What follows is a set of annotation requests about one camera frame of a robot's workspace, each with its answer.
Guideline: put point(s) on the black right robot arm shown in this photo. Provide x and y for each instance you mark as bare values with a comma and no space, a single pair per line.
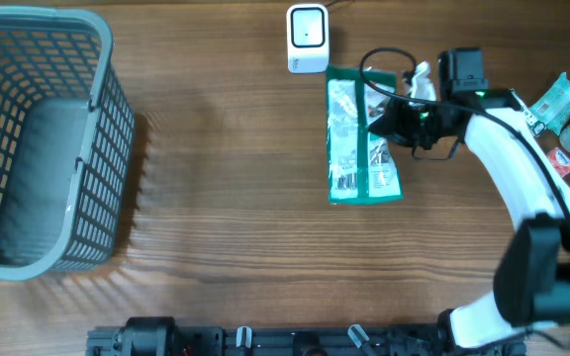
531,286

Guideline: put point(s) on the white barcode scanner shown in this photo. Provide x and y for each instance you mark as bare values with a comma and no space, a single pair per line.
308,38

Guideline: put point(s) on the mint green wipes pack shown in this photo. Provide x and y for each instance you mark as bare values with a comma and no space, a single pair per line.
553,107

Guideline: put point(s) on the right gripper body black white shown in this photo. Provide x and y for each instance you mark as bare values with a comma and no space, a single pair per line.
414,123

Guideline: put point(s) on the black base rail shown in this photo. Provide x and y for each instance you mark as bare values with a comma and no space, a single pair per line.
163,336

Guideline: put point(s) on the green 3M gloves package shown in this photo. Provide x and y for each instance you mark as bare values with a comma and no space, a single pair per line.
361,169

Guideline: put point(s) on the grey plastic mesh basket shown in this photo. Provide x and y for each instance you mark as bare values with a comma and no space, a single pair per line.
66,137

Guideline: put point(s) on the red Kleenex tissue pack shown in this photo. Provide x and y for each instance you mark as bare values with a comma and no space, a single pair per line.
559,161

